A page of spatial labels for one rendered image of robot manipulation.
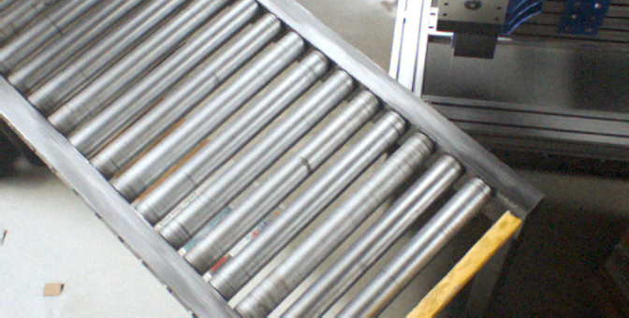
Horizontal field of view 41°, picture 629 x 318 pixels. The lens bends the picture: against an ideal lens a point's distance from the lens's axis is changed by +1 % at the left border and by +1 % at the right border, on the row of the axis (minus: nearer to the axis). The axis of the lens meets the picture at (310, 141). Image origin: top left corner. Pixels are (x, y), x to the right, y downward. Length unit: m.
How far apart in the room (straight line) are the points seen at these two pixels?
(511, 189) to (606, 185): 0.96
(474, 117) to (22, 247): 1.27
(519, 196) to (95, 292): 1.27
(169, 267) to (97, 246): 0.96
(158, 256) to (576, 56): 1.32
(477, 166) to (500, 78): 0.82
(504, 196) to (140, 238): 0.62
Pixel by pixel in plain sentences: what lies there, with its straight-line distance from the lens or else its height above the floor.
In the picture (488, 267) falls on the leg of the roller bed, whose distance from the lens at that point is 1.75.
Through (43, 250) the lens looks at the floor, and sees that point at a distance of 2.42.
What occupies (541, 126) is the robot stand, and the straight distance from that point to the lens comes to 2.18.
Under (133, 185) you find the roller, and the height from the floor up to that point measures 0.80.
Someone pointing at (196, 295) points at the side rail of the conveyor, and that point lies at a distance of 1.40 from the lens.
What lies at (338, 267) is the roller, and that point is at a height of 0.80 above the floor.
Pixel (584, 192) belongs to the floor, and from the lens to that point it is 2.37.
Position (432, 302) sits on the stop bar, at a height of 0.82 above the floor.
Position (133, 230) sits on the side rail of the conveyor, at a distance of 1.46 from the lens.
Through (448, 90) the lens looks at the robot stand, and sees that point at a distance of 2.22.
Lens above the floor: 2.11
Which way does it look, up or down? 62 degrees down
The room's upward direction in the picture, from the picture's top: 9 degrees counter-clockwise
